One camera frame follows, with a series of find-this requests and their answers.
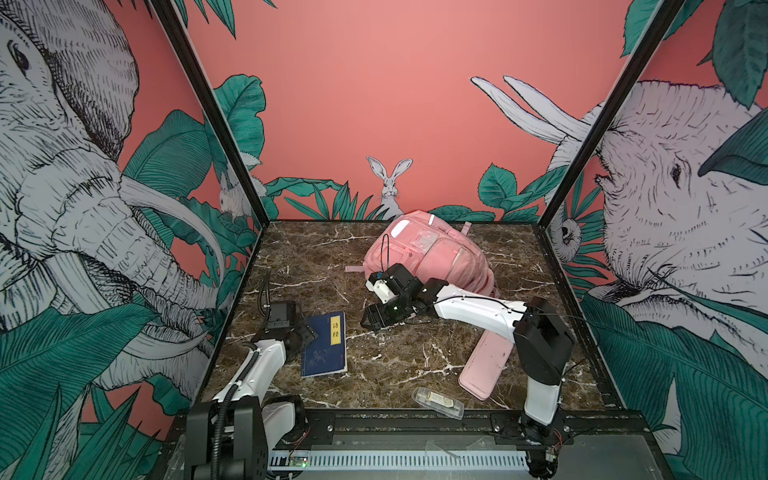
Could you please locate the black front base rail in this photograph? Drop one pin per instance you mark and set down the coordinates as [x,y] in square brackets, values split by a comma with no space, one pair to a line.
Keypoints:
[330,426]

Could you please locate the clear plastic eraser box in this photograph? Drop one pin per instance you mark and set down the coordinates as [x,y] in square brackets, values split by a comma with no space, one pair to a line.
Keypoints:
[440,403]

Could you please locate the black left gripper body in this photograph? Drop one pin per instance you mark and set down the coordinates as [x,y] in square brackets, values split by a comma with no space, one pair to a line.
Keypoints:
[304,333]

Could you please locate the pink student backpack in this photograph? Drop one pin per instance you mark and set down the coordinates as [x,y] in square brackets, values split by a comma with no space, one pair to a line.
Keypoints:
[430,248]

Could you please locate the black corner frame post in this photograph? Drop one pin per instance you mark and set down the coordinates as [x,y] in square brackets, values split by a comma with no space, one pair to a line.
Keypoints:
[169,17]
[659,23]

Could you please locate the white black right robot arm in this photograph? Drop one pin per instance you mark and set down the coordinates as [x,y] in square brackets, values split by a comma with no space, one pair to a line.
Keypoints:
[532,330]

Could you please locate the black left corner frame post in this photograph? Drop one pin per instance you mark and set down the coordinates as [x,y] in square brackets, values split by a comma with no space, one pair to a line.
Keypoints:
[169,17]

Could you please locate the black right corner frame post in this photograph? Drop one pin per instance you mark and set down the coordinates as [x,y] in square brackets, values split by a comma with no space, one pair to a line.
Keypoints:
[659,23]

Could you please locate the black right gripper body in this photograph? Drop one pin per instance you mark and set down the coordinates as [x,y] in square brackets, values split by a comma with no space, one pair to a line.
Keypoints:
[396,310]

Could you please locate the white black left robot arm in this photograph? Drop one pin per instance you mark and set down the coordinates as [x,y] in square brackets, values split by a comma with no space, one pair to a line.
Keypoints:
[232,435]

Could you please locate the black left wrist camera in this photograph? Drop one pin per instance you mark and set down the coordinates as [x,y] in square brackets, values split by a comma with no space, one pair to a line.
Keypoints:
[282,317]

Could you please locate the white perforated vent strip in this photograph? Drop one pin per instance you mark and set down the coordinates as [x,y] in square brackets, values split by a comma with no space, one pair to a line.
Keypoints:
[380,460]

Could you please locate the pink pencil case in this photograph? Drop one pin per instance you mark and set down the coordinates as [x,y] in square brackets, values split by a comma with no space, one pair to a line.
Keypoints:
[485,365]

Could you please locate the dark blue book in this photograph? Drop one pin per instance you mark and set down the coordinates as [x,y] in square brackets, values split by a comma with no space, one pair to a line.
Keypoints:
[326,354]

